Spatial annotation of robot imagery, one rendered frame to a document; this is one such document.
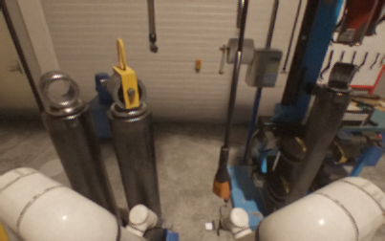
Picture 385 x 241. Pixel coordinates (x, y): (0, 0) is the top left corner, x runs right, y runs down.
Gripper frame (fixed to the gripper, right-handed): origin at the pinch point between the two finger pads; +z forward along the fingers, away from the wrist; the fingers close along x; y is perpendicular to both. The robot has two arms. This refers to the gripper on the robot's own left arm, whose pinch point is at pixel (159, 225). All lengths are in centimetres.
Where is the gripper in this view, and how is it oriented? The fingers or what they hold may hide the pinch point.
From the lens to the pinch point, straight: 130.0
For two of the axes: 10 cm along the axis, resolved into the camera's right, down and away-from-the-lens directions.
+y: 1.2, -8.0, 5.9
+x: -9.8, -0.1, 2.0
